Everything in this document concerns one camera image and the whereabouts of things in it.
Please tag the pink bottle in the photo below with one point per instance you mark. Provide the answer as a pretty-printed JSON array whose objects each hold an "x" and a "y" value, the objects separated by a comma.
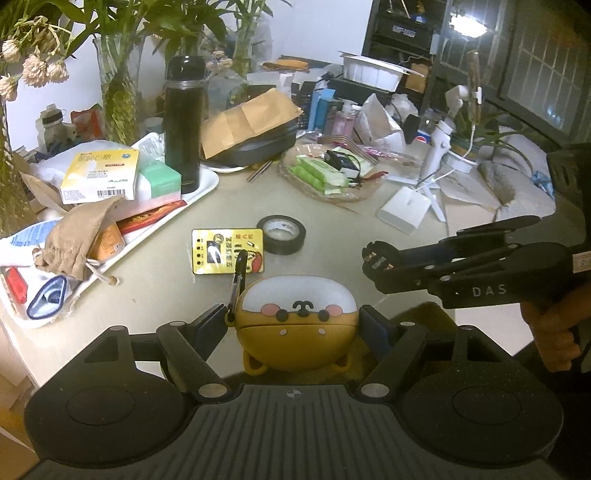
[{"x": 342, "y": 123}]

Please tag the metal chopsticks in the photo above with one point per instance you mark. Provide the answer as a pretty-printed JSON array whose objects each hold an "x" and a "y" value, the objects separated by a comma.
[{"x": 259, "y": 170}]

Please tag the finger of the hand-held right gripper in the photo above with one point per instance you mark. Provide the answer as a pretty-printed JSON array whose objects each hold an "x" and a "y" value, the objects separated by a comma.
[
  {"x": 461, "y": 242},
  {"x": 406, "y": 279}
]

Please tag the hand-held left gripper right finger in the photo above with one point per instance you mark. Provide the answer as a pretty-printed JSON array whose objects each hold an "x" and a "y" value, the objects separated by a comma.
[{"x": 373, "y": 328}]

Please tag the black tape roll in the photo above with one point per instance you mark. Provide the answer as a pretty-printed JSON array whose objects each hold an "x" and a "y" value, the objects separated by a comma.
[{"x": 281, "y": 233}]

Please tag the white plastic bag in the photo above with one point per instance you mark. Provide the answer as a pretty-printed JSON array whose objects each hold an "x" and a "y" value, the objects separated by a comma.
[{"x": 378, "y": 120}]

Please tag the potted green plant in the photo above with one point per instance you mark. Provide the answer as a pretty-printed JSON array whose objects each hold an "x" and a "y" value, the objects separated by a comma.
[{"x": 489, "y": 138}]

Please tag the yellow bear earphone case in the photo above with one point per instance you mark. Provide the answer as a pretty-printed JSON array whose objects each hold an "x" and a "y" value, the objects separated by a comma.
[{"x": 295, "y": 337}]

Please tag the green tissue box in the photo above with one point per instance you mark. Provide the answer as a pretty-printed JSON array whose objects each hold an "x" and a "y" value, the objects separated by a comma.
[{"x": 159, "y": 182}]

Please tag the wide glass vase with bamboo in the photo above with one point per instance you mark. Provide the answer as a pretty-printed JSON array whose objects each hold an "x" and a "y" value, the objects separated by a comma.
[{"x": 120, "y": 101}]

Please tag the glass vase with dried flowers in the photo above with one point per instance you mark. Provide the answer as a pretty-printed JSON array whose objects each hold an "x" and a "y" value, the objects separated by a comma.
[{"x": 9, "y": 161}]

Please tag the white tray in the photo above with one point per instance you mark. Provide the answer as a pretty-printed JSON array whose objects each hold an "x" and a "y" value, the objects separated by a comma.
[{"x": 203, "y": 184}]

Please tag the red plastic item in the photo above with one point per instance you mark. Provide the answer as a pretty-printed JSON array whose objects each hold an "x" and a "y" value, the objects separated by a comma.
[{"x": 14, "y": 284}]

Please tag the blue carton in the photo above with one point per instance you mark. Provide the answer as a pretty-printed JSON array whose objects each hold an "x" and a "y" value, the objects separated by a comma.
[{"x": 322, "y": 108}]

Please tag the white flat box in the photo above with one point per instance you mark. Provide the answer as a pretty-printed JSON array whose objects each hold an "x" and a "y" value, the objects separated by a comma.
[{"x": 404, "y": 210}]

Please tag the white bag with blue print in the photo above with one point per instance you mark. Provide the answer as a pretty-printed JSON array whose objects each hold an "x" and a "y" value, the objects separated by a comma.
[{"x": 25, "y": 240}]

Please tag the barred window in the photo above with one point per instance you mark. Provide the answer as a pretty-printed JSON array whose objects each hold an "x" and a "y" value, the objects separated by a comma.
[{"x": 545, "y": 60}]

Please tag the white plastic food container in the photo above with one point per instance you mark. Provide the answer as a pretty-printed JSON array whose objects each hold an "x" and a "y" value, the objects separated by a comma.
[{"x": 374, "y": 71}]

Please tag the yellow medicine box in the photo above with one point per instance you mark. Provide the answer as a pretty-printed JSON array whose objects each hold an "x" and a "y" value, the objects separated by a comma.
[{"x": 99, "y": 177}]

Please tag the black lunch container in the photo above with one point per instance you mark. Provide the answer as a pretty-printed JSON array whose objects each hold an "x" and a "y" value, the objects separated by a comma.
[{"x": 258, "y": 150}]

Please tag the yellow printed card box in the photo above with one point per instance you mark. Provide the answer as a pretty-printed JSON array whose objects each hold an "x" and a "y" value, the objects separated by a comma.
[{"x": 226, "y": 251}]

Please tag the black shelf unit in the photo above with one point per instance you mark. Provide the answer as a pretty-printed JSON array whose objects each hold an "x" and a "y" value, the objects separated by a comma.
[{"x": 401, "y": 27}]

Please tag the white gimbal tripod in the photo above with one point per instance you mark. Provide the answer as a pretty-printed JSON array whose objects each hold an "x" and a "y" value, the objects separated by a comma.
[{"x": 436, "y": 143}]

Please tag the orange packet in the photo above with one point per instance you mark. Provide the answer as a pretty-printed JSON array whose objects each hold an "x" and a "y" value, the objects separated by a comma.
[{"x": 108, "y": 242}]

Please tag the person's right hand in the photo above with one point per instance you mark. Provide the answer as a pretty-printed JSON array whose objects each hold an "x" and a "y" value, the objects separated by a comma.
[{"x": 551, "y": 332}]

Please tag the black thermos bottle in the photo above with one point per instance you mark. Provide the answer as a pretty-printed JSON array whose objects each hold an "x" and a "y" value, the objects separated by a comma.
[{"x": 184, "y": 129}]

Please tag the red envelope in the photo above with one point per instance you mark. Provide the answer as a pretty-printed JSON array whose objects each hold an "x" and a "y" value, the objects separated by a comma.
[{"x": 150, "y": 217}]

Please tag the brown paper envelope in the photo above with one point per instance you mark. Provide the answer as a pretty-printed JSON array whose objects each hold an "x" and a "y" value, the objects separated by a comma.
[{"x": 249, "y": 120}]

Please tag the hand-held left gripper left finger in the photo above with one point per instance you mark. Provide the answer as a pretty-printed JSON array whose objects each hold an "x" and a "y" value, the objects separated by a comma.
[{"x": 210, "y": 324}]

